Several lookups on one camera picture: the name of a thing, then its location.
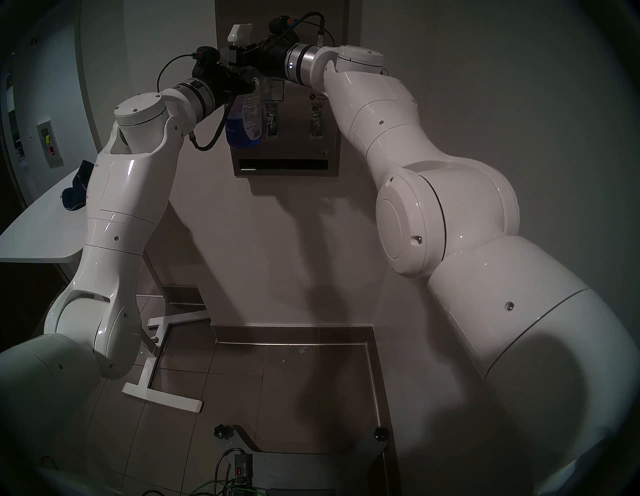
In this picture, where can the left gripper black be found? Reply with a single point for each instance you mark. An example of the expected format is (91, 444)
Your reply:
(220, 82)

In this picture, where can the blue bordered white label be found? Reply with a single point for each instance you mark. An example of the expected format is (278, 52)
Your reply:
(277, 92)

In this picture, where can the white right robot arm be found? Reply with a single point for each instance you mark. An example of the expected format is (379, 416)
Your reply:
(450, 225)

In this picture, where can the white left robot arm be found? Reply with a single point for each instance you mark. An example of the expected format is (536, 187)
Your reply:
(120, 210)

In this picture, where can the stainless steel wall dispenser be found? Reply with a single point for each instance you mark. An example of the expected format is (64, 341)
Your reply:
(290, 145)

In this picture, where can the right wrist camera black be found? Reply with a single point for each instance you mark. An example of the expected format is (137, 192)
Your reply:
(280, 24)

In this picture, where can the black electronics box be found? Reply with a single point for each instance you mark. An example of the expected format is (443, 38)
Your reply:
(243, 467)

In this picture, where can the black star knob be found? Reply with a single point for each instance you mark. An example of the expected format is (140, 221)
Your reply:
(381, 434)
(222, 431)

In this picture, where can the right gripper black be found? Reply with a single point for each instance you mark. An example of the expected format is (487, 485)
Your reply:
(274, 57)

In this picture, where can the dark blue cloth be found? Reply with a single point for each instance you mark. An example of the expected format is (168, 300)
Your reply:
(75, 197)

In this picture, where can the blue cleaner spray bottle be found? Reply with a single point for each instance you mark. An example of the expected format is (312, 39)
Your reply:
(245, 127)

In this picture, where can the white table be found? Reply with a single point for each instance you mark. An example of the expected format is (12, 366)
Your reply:
(40, 235)

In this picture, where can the robot base metal plate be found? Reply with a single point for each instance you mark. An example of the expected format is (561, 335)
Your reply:
(300, 470)

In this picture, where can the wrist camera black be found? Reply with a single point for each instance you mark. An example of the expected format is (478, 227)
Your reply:
(206, 57)
(280, 24)

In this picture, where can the fire extinguisher wall cabinet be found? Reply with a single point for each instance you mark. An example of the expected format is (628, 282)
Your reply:
(50, 145)

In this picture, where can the free tampon sticker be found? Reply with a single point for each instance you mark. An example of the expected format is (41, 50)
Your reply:
(315, 96)

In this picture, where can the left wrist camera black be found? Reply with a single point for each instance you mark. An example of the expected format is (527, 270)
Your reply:
(206, 57)

